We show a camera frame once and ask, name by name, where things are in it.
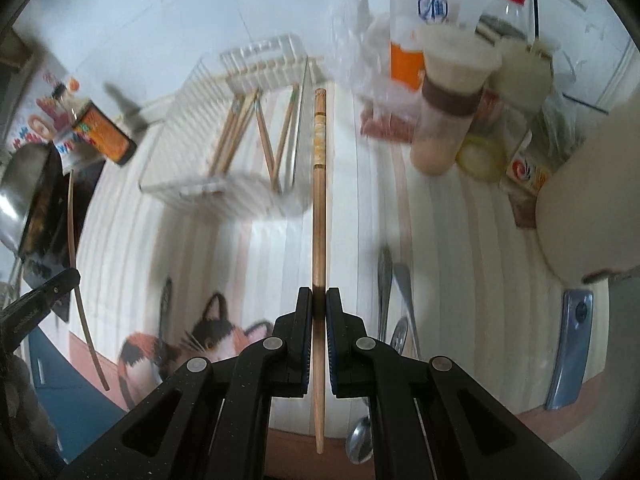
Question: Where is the short patterned wooden chopstick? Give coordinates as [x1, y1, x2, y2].
[66, 169, 111, 392]

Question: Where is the yellow-band wooden chopstick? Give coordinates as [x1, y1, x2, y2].
[311, 88, 326, 455]

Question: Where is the green-band wooden chopstick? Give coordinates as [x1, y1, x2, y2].
[272, 84, 299, 193]

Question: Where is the large hammered steel spoon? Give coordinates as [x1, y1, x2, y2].
[345, 416, 373, 465]

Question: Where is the steel wok with lid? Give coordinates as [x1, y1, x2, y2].
[1, 143, 62, 259]

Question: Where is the plain bamboo chopstick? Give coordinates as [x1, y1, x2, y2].
[255, 99, 277, 188]

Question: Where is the thin bamboo chopstick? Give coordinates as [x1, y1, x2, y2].
[216, 89, 262, 174]

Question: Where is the dark soy sauce bottle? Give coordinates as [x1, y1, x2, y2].
[52, 84, 137, 166]

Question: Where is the clear plastic utensil basket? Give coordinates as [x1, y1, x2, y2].
[139, 34, 316, 220]

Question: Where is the blue smartphone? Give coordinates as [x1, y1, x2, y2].
[544, 289, 593, 411]

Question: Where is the yellowish glass jar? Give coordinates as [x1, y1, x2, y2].
[456, 134, 506, 183]

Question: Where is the small red-logo packet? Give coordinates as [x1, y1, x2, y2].
[506, 130, 552, 196]

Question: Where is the bamboo chopstick thick top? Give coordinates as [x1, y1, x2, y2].
[208, 94, 246, 176]

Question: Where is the brown-band plastic cup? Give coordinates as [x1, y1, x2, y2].
[410, 24, 502, 177]

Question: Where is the clear plastic bag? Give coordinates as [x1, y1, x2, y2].
[328, 0, 421, 122]

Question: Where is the orange-label plastic bottle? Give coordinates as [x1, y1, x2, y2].
[390, 0, 449, 91]

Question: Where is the red-cap clear bottle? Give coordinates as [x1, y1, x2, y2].
[475, 0, 528, 44]

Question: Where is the smooth-handled steel spoon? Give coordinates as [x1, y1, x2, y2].
[394, 262, 422, 360]

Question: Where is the hammered-handle steel utensil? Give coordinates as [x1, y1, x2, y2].
[378, 246, 393, 341]

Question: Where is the dark steel utensil handle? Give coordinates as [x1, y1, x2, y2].
[158, 278, 172, 340]

